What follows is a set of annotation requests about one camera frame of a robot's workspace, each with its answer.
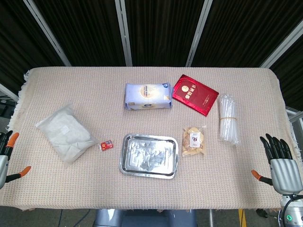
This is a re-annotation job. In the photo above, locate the small red candy packet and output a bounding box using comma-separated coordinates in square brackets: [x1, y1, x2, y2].
[98, 140, 114, 151]

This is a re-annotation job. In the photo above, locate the silver metal tray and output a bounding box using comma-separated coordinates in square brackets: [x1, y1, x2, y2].
[118, 133, 178, 180]

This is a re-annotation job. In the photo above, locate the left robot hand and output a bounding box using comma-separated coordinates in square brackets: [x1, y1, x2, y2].
[0, 130, 32, 190]

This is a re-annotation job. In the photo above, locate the white powder plastic bag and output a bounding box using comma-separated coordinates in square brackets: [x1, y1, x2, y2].
[35, 103, 99, 166]

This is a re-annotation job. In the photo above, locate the bundle of clear straws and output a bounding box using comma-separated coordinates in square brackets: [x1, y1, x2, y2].
[217, 94, 241, 145]

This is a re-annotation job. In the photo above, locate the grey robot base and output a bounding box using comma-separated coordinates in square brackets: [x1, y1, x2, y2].
[94, 209, 198, 227]

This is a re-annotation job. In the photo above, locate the red certificate booklet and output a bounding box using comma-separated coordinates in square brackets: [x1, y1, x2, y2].
[172, 74, 220, 117]

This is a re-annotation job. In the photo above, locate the clear plastic bag of snacks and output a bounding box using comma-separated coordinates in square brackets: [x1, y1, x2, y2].
[181, 125, 207, 157]

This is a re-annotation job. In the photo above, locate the blue white tissue pack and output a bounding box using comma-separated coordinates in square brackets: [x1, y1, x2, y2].
[124, 82, 174, 112]

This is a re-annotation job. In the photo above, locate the beige woven tablecloth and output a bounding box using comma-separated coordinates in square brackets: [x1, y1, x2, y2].
[0, 67, 303, 211]

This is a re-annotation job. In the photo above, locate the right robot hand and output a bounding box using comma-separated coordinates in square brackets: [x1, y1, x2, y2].
[251, 133, 303, 195]

